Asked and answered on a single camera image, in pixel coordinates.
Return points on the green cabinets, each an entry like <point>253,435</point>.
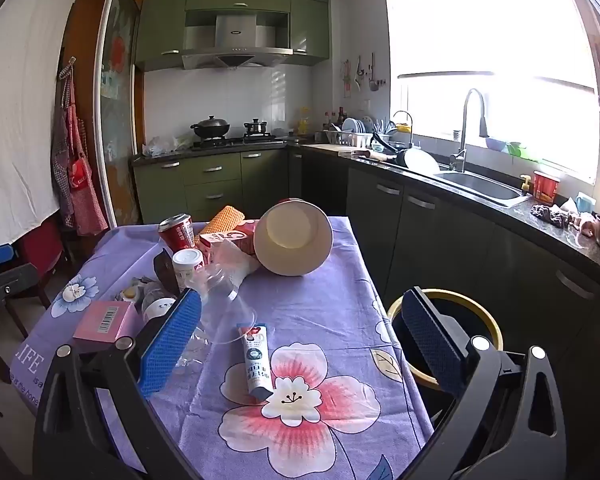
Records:
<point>210,185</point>
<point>160,25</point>

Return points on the gas stove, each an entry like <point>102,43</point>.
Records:
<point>240,141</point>

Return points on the dark lower cabinets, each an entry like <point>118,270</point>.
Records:
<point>430,230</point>

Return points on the red cup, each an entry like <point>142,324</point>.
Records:
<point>546,190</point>

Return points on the red soda can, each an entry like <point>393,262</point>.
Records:
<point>177,235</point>

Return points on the purple checked apron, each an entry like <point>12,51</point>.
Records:
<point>60,170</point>

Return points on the white toothpaste tube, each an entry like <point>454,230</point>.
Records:
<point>255,360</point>

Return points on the light blue cup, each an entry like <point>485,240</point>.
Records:
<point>584,203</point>

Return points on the red and white carton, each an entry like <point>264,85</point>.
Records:
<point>232,240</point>

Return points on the yellow soap pump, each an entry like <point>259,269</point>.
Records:
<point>525,187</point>

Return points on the purple floral tablecloth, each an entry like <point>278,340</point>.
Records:
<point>320,310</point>

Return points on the clear plastic bottle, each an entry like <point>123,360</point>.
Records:
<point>157,305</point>

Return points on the green upper cabinets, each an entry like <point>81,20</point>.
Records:
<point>160,25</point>

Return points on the hanging kitchen utensils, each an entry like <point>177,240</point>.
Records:
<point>362,72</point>

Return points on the clear plastic cup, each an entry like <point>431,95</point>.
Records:
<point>230,315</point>

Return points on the white paper towel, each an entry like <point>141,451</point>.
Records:
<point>242,270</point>

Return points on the dish rack with dishes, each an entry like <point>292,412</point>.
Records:
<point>352,137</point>

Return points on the orange mesh roll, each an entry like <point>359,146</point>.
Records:
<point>225,217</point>

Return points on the steel range hood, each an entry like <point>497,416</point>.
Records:
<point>235,35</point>

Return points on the red checked apron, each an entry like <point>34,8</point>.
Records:
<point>82,180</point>

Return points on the dark sauce bottles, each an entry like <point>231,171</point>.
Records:
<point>334,121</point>

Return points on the beige paper bowl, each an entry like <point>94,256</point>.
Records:
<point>292,232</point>

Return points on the glass sliding door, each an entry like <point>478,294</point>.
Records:
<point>115,110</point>

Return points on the white sheet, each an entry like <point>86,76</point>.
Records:
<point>20,110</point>

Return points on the green lower cabinets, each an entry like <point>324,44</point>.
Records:
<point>210,185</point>

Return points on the green plastic basket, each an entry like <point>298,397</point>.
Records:
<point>522,151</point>

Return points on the yellow oil bottle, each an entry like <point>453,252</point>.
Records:
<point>304,122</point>

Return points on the clear plastic bag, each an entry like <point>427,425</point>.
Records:
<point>162,147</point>

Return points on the small black faucet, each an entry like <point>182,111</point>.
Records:
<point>402,115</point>

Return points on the black wok with lid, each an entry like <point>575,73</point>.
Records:
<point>211,127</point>

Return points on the black frying pan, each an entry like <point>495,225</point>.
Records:
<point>387,147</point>

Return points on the purple bowl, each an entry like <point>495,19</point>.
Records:
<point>495,144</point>

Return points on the yellow rimmed trash bin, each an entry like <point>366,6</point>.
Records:
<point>475,312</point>

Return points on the wooden rolling pin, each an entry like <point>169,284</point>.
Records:
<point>375,157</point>

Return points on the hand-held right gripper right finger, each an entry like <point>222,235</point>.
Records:
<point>430,345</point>

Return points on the pink box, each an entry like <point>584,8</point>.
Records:
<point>105,322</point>

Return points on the white printed wrapper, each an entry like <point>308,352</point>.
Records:
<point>132,291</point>

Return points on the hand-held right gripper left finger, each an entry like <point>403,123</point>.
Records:
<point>172,340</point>

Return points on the dark rag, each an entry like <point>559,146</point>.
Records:
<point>547,215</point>

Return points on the white plate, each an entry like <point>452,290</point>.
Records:
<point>422,162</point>

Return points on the small white yogurt bottle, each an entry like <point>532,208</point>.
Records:
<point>187,267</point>

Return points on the window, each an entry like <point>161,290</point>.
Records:
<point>480,35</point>

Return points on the wooden chair with red cloth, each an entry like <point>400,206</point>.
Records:
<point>35,250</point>

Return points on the steel sink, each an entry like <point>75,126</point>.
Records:
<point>480,185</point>

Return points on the wooden cutting board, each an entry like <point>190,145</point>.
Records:
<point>330,147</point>

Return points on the dark brown plastic container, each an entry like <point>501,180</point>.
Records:
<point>165,272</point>

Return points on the steel kitchen faucet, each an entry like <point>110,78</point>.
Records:
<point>482,127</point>

